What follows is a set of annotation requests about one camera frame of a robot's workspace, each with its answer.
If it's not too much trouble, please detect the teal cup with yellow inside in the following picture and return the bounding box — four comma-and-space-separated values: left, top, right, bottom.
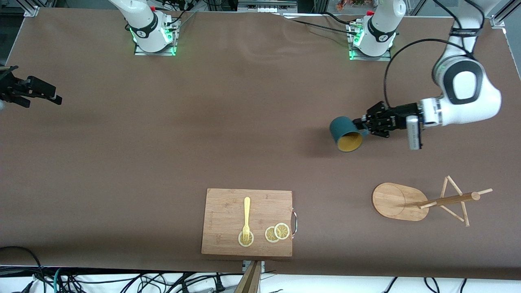
329, 116, 370, 153

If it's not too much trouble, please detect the wooden cup rack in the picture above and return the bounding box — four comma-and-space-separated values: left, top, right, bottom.
372, 175, 493, 227

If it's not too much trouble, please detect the brown table cover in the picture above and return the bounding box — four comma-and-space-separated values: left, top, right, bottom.
0, 7, 521, 280

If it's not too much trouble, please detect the white power strip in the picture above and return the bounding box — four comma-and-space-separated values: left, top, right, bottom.
238, 0, 298, 13

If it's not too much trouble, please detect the yellow plastic fork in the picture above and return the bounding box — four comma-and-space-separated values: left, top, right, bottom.
242, 197, 251, 243

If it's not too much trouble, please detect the bamboo cutting board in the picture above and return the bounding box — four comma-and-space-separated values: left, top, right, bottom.
201, 188, 293, 258

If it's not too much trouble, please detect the wooden beam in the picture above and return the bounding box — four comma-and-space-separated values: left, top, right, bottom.
234, 260, 262, 293

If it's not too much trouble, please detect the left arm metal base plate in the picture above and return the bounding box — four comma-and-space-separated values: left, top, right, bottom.
348, 20, 392, 61

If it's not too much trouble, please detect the short black table cable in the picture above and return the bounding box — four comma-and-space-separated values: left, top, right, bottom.
324, 11, 355, 26

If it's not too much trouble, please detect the long black table cable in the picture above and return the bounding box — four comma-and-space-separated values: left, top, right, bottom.
285, 18, 359, 35

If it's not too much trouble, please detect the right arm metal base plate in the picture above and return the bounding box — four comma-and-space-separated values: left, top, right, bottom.
134, 16, 177, 56

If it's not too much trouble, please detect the black looping floor cable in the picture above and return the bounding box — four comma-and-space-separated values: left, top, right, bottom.
0, 246, 43, 282

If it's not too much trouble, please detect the metal table bracket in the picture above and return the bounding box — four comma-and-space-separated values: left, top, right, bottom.
242, 260, 266, 273

